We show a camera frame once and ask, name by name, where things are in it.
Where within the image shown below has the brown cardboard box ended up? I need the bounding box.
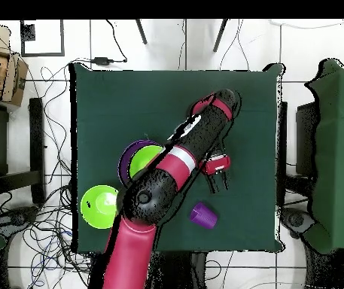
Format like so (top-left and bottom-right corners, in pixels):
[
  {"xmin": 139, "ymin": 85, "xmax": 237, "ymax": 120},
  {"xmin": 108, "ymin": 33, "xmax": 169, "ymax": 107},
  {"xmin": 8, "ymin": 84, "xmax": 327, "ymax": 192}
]
[{"xmin": 0, "ymin": 23, "xmax": 29, "ymax": 108}]

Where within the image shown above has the green plastic bowl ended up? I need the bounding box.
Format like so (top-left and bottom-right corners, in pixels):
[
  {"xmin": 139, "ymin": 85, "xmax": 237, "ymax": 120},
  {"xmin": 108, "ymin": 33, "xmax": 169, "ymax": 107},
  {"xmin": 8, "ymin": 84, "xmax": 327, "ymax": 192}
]
[
  {"xmin": 80, "ymin": 184, "xmax": 120, "ymax": 230},
  {"xmin": 128, "ymin": 144, "xmax": 165, "ymax": 179}
]

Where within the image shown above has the purple plastic bowl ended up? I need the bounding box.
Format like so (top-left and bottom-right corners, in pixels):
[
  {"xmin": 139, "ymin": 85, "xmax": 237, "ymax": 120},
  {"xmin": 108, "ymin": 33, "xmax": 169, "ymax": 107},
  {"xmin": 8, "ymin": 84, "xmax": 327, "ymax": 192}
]
[{"xmin": 117, "ymin": 138, "xmax": 160, "ymax": 187}]

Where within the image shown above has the purple plastic cup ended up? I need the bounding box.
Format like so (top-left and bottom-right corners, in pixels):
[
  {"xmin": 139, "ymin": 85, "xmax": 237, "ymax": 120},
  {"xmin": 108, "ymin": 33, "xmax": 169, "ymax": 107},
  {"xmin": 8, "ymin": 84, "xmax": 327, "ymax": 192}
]
[{"xmin": 188, "ymin": 201, "xmax": 220, "ymax": 230}]

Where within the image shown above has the black stand foot with knob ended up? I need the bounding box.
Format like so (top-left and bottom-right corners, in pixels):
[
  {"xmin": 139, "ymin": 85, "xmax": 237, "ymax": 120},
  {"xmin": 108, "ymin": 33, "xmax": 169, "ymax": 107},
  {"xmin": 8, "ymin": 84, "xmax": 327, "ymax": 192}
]
[{"xmin": 0, "ymin": 204, "xmax": 43, "ymax": 230}]

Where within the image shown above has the black bench frame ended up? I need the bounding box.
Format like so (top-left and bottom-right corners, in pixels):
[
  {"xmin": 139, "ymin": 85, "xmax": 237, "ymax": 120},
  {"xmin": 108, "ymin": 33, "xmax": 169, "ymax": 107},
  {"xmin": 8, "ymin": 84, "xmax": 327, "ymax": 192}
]
[{"xmin": 0, "ymin": 97, "xmax": 47, "ymax": 205}]

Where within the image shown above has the grey stand foot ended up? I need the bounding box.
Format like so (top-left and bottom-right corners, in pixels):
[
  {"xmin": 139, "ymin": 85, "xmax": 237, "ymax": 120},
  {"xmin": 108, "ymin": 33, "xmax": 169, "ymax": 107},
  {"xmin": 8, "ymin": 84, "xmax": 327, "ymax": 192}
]
[{"xmin": 281, "ymin": 207, "xmax": 315, "ymax": 239}]

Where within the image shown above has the black tripod leg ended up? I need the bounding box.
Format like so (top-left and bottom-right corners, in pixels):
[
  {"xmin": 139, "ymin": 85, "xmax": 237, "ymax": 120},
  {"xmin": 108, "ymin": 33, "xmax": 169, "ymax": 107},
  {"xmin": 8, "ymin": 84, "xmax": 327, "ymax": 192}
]
[
  {"xmin": 135, "ymin": 19, "xmax": 148, "ymax": 45},
  {"xmin": 212, "ymin": 19, "xmax": 229, "ymax": 53}
]

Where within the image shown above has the black square frame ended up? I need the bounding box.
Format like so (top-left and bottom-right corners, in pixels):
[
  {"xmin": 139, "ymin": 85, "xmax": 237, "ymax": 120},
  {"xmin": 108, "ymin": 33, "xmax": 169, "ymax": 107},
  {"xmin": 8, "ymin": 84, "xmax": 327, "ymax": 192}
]
[{"xmin": 20, "ymin": 19, "xmax": 65, "ymax": 57}]

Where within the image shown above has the black power adapter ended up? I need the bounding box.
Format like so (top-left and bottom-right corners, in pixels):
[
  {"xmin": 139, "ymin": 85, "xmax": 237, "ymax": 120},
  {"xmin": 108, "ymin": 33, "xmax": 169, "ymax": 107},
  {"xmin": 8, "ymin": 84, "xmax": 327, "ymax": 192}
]
[{"xmin": 91, "ymin": 56, "xmax": 115, "ymax": 65}]

